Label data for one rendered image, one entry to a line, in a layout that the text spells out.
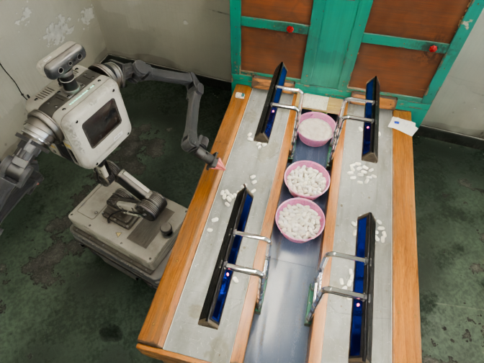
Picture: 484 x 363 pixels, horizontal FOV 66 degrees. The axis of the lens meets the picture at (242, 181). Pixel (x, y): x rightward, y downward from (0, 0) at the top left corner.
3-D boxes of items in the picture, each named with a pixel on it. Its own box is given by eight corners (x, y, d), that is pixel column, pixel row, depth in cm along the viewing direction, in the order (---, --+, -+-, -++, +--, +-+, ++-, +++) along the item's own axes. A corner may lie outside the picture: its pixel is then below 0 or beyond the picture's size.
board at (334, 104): (294, 107, 253) (294, 106, 252) (297, 93, 262) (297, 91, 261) (343, 115, 249) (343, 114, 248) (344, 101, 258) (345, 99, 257)
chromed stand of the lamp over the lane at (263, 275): (222, 305, 182) (217, 268, 146) (232, 268, 193) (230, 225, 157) (260, 315, 179) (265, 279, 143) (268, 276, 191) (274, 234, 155)
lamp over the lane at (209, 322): (197, 325, 141) (195, 319, 135) (237, 194, 177) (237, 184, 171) (217, 330, 140) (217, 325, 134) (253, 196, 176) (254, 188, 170)
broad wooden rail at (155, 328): (144, 350, 178) (135, 341, 163) (236, 102, 283) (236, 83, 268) (168, 356, 176) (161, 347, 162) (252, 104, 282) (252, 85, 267)
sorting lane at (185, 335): (163, 350, 165) (162, 349, 163) (252, 90, 270) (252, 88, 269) (228, 368, 161) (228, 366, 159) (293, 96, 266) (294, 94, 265)
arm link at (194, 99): (186, 90, 220) (197, 81, 213) (194, 95, 223) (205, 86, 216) (178, 150, 198) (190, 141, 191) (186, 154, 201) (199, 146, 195)
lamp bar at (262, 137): (253, 141, 197) (253, 132, 191) (274, 70, 233) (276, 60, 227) (268, 144, 196) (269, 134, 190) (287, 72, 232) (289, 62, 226)
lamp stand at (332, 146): (325, 169, 233) (341, 117, 197) (328, 146, 244) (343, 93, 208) (356, 175, 230) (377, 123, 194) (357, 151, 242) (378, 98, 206)
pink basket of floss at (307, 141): (308, 155, 239) (311, 146, 232) (286, 130, 253) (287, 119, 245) (341, 141, 247) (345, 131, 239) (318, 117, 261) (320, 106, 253)
